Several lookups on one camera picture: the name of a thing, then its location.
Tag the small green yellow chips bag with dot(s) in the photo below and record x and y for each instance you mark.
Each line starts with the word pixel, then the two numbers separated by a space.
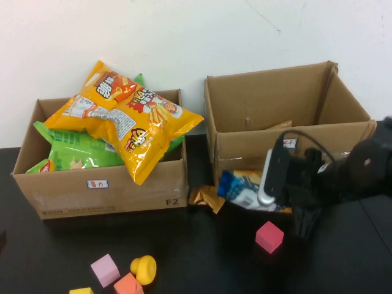
pixel 43 168

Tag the brown snack packet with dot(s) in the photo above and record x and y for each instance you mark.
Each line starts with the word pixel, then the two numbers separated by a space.
pixel 284 124

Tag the yellow foam cube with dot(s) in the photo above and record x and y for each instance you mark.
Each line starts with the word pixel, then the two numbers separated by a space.
pixel 82 291

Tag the orange snack bag brown label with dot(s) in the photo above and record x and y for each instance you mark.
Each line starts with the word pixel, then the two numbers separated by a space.
pixel 101 88

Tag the yellow mushroom-shaped toy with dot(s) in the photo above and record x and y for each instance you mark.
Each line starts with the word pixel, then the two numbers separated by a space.
pixel 145 269

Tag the light pink foam cube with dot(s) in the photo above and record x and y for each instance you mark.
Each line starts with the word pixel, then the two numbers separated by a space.
pixel 105 271

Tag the blue ridged chips bag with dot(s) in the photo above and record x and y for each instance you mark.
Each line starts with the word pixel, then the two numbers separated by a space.
pixel 242 190

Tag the taped open cardboard box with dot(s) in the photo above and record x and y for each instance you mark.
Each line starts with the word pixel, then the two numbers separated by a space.
pixel 245 147

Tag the orange foam cube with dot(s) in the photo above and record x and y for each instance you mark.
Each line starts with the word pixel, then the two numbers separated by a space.
pixel 128 284

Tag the yellow fries snack bag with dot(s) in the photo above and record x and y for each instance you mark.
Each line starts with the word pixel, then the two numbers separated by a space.
pixel 144 153

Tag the large green snack bag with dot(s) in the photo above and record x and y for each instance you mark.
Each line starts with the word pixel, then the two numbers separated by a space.
pixel 76 150

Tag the red foam cube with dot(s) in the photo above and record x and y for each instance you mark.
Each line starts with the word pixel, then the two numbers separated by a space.
pixel 269 236

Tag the cardboard box with F2 print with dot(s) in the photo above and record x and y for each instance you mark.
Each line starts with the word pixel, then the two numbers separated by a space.
pixel 137 199

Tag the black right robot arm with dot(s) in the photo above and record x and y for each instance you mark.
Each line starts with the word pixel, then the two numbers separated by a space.
pixel 364 165

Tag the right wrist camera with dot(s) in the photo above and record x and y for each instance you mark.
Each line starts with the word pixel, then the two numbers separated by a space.
pixel 272 174

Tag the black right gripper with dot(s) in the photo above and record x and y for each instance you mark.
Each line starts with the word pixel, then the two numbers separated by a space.
pixel 306 180

